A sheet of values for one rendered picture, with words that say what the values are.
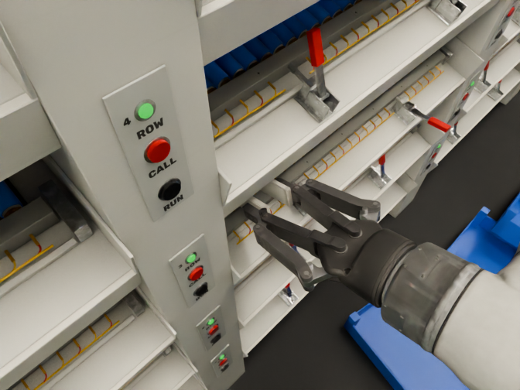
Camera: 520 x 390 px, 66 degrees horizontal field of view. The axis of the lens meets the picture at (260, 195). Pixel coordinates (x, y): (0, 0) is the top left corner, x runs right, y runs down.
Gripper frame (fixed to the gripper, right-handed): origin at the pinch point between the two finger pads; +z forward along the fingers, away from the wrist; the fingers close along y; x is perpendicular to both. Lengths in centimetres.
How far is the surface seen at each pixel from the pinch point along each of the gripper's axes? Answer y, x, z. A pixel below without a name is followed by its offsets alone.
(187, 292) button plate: 15.1, -0.2, -4.3
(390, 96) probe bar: -32.3, 3.6, 1.6
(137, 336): 21.7, 6.9, 1.1
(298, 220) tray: -4.6, 8.2, -1.3
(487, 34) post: -52, 0, -5
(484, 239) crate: -63, 63, -11
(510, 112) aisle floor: -119, 59, 6
